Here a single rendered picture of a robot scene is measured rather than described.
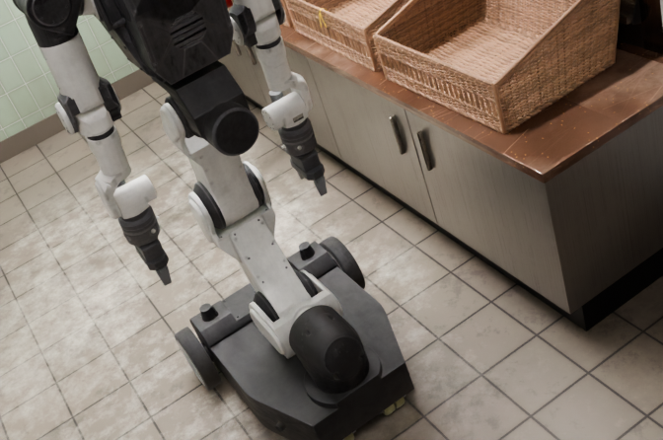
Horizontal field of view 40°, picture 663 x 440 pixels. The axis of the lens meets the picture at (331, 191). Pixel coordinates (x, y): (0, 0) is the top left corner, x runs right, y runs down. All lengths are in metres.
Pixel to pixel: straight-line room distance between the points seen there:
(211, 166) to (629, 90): 1.09
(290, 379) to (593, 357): 0.81
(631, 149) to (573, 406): 0.67
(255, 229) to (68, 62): 0.74
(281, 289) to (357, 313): 0.25
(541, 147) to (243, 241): 0.82
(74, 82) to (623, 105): 1.33
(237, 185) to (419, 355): 0.74
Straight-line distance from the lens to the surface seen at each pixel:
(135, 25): 1.88
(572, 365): 2.52
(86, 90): 2.02
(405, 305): 2.80
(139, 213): 2.23
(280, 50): 2.20
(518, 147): 2.30
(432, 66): 2.49
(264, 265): 2.45
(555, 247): 2.35
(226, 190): 2.34
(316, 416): 2.36
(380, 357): 2.43
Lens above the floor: 1.87
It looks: 33 degrees down
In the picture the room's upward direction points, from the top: 20 degrees counter-clockwise
